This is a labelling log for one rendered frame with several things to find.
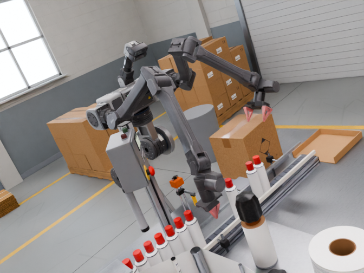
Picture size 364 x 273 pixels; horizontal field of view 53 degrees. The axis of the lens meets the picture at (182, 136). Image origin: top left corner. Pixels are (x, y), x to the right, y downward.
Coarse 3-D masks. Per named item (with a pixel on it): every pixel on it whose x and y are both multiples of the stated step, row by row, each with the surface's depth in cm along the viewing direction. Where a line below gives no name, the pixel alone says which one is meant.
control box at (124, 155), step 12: (120, 132) 144; (132, 132) 140; (108, 144) 135; (120, 144) 130; (132, 144) 130; (108, 156) 130; (120, 156) 130; (132, 156) 131; (120, 168) 132; (132, 168) 132; (144, 168) 135; (120, 180) 134; (132, 180) 134; (144, 180) 134
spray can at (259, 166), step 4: (256, 156) 172; (256, 160) 171; (260, 160) 172; (256, 164) 172; (260, 164) 171; (256, 168) 172; (260, 168) 171; (264, 168) 173; (260, 172) 172; (264, 172) 172; (260, 176) 173; (264, 176) 173; (260, 180) 174; (264, 180) 173; (268, 180) 175; (264, 184) 174; (268, 184) 175; (264, 188) 175; (268, 188) 175; (264, 192) 176
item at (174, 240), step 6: (168, 228) 142; (168, 234) 142; (174, 234) 144; (168, 240) 143; (174, 240) 143; (180, 240) 145; (174, 246) 143; (180, 246) 145; (174, 252) 145; (180, 252) 145
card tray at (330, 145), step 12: (324, 132) 223; (336, 132) 216; (348, 132) 210; (360, 132) 203; (312, 144) 217; (324, 144) 212; (336, 144) 207; (348, 144) 196; (324, 156) 200; (336, 156) 190
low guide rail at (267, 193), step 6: (306, 156) 190; (312, 156) 192; (300, 162) 186; (294, 168) 183; (288, 174) 181; (282, 180) 178; (276, 186) 176; (270, 192) 173; (264, 198) 171; (234, 222) 160; (228, 228) 158; (216, 240) 154; (210, 246) 152
